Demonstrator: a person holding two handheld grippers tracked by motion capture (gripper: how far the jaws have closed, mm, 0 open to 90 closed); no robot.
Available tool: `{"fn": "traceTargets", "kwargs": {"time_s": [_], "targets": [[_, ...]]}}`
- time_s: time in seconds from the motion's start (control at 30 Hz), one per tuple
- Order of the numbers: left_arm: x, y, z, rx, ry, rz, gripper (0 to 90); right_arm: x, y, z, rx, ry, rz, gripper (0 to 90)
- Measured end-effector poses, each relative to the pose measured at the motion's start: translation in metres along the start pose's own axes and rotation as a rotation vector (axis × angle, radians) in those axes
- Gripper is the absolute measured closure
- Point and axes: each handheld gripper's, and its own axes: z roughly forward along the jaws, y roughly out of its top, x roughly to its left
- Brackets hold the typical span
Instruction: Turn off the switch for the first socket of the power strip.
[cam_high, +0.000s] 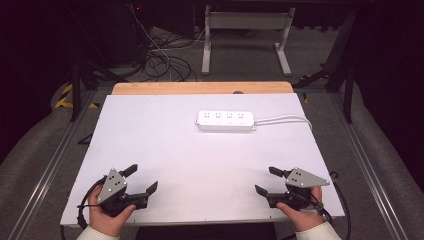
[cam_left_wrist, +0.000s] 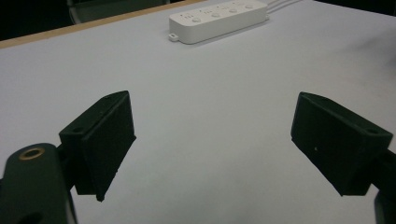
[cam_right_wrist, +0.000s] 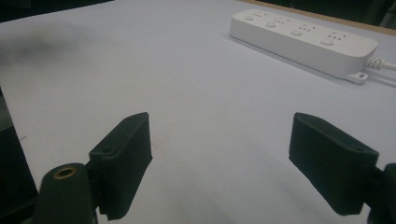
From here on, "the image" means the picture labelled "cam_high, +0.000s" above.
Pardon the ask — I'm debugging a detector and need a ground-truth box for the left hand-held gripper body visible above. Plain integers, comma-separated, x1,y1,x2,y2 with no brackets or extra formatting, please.
96,167,150,218

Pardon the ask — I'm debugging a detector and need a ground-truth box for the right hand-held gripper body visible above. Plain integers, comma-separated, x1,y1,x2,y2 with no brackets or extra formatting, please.
265,167,331,212

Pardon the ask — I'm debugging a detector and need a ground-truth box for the person's left hand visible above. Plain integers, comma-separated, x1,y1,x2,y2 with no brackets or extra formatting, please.
87,185,137,238

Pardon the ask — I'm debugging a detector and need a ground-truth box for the person's right hand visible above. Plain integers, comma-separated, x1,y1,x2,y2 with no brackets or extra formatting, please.
275,185,330,233

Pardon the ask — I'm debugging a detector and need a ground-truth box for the white board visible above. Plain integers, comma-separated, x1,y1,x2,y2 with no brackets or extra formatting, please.
59,92,346,228

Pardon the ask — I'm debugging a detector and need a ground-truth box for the person's dark clothing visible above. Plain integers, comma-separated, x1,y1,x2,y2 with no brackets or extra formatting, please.
134,222,278,240

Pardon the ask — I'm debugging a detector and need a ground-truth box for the white power strip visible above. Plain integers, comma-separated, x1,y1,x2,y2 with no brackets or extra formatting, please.
194,110,257,132

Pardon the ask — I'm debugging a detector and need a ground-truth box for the black metal stand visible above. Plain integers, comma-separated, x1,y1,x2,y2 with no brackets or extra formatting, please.
68,58,132,123
292,9,358,125

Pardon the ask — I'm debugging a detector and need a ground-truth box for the yellow black hazard tape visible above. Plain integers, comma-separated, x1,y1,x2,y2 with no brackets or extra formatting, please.
54,82,101,110

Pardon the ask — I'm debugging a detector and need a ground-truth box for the wooden table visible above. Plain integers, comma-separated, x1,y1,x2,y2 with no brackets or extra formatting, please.
111,81,295,96

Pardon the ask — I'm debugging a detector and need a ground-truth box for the black equipment cabinet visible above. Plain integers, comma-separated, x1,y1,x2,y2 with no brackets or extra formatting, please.
75,2,152,68

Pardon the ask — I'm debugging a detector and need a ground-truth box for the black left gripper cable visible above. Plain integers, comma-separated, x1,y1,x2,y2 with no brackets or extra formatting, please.
76,175,108,231

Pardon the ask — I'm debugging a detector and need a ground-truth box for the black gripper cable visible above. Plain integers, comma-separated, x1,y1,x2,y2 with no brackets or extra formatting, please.
311,171,353,240
76,175,108,231

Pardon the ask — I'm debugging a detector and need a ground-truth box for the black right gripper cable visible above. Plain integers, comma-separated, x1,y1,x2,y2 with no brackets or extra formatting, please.
311,171,353,240

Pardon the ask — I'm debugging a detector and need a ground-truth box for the white power strip cable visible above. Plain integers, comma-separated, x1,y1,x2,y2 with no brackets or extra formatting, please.
253,114,314,132

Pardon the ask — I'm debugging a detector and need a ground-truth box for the aluminium floor rail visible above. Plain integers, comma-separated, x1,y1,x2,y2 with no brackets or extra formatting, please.
5,89,98,240
327,92,410,240

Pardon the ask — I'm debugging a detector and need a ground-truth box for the tangle of floor cables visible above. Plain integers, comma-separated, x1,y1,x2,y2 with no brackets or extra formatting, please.
128,3,208,83

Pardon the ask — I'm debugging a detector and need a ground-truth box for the white metal desk frame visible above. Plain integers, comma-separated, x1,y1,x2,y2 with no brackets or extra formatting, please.
201,4,297,77

